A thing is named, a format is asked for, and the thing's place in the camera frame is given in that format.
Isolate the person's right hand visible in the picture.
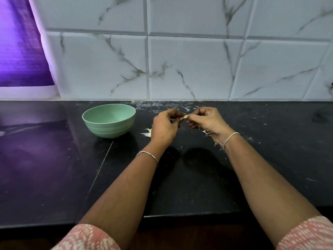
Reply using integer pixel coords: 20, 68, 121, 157
182, 107, 233, 146

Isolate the mint green bowl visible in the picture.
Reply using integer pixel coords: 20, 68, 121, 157
82, 103, 137, 139

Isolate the pink patterned right sleeve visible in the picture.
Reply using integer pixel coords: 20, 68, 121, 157
276, 215, 333, 250

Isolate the person's left hand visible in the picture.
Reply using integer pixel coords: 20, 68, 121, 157
149, 108, 185, 148

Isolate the silver left wrist bracelet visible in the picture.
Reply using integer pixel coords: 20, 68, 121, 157
136, 150, 159, 168

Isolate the pink patterned left sleeve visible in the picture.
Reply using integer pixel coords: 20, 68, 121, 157
50, 223, 121, 250

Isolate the silver right wrist bracelet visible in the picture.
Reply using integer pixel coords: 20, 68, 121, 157
223, 132, 240, 151

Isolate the pink patterned sleeve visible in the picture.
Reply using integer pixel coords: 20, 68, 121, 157
276, 215, 333, 250
50, 223, 121, 250

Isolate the person's right forearm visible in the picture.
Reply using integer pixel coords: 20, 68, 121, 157
223, 134, 321, 245

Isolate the person's left forearm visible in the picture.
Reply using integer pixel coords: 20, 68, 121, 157
78, 144, 166, 242

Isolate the purple cloth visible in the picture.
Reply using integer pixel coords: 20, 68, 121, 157
0, 0, 55, 88

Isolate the silver wrist bracelet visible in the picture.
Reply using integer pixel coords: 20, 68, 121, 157
223, 132, 240, 151
136, 150, 159, 168

